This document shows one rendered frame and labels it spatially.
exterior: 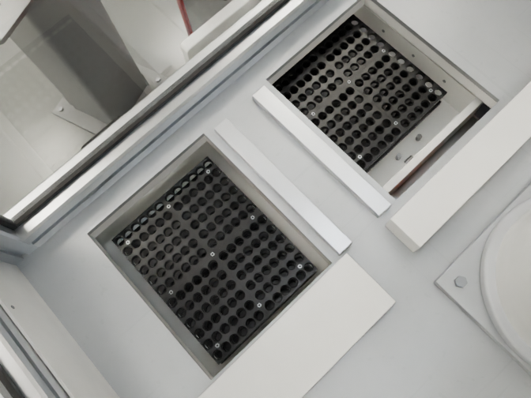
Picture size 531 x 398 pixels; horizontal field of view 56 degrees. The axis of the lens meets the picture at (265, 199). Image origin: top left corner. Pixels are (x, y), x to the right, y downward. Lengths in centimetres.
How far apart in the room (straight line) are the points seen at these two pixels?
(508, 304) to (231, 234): 34
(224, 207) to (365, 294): 23
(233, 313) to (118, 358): 15
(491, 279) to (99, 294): 47
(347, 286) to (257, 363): 14
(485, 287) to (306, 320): 21
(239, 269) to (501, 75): 44
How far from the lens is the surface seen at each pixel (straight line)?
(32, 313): 62
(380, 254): 63
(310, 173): 65
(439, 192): 63
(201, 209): 69
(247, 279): 66
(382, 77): 80
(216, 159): 78
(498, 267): 62
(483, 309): 64
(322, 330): 60
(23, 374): 53
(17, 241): 66
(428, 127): 82
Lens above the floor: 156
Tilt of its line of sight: 74 degrees down
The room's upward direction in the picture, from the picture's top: 10 degrees counter-clockwise
